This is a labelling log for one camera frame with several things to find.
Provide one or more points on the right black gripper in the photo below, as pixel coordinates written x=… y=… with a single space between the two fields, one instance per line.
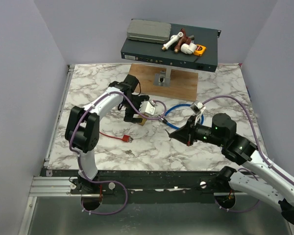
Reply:
x=186 y=134

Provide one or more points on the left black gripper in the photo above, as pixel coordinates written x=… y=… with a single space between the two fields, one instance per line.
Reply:
x=129 y=116

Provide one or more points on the brass padlock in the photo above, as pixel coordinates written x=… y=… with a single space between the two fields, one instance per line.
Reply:
x=142 y=123

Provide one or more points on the dark blue network switch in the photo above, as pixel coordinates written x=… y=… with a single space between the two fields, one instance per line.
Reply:
x=153 y=53

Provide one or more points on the wooden base board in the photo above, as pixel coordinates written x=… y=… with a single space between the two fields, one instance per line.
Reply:
x=183 y=85

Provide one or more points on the red cable padlock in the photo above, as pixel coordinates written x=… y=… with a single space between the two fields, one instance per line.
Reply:
x=124 y=138

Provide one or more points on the white pvc elbow fitting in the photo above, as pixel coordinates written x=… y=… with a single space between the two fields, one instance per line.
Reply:
x=188 y=48

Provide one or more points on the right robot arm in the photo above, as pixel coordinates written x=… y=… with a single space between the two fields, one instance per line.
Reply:
x=277 y=189

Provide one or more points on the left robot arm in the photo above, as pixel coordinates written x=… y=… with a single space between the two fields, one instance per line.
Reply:
x=82 y=131

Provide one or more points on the silver key set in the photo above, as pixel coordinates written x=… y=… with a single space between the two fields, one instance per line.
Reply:
x=128 y=152

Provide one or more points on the grey plastic tool case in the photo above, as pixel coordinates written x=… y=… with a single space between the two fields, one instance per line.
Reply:
x=148 y=31

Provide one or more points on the white pvc pipe fitting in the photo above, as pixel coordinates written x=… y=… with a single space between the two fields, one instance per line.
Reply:
x=173 y=39

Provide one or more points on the brown pipe fitting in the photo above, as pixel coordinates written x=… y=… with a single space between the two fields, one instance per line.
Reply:
x=184 y=39

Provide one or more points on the yellow tape measure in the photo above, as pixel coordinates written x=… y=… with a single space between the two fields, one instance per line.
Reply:
x=199 y=51

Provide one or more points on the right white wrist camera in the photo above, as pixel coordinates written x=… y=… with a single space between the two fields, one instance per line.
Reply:
x=198 y=108

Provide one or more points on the metal bracket with lock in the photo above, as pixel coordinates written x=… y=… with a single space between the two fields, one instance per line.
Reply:
x=163 y=78

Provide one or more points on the black mounting base plate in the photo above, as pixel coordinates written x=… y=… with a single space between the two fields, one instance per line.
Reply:
x=118 y=198

